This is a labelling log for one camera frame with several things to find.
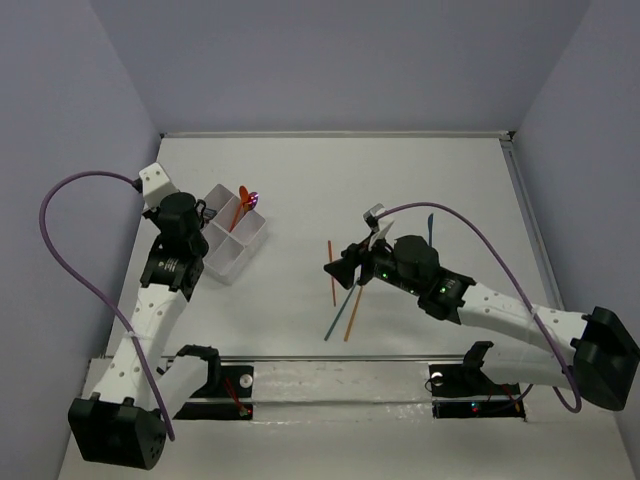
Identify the iridescent ornate spoon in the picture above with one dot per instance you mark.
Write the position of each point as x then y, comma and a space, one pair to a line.
253, 199

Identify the dark blue fork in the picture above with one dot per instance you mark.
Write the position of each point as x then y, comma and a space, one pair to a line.
209, 214

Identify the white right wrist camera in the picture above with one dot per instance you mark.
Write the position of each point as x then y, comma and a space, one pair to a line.
379, 222

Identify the yellow chopstick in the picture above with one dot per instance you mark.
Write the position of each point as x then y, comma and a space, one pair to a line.
353, 315

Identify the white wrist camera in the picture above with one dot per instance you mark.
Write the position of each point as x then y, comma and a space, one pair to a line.
154, 184
379, 222

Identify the white divided utensil container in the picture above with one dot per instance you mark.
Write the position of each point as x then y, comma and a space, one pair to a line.
231, 245

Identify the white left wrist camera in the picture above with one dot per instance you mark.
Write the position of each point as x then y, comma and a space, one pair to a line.
154, 184

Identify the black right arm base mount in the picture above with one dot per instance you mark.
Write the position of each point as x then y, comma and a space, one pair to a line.
463, 391

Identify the teal chopstick centre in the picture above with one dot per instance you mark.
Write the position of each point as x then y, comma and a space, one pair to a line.
339, 313

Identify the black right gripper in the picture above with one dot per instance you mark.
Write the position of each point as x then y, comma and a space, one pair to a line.
343, 269

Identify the dark blue utensil right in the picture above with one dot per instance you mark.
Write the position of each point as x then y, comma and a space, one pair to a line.
430, 226

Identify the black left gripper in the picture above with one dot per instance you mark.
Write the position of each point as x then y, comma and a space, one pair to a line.
201, 213

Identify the aluminium table edge rail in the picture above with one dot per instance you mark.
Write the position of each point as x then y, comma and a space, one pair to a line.
501, 135

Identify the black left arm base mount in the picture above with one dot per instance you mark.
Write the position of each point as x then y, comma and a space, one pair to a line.
226, 394

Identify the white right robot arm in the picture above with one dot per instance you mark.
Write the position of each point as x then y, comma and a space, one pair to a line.
593, 353

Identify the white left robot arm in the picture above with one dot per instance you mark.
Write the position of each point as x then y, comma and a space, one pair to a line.
127, 419

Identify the orange spoon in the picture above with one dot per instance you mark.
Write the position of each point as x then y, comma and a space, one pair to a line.
244, 198

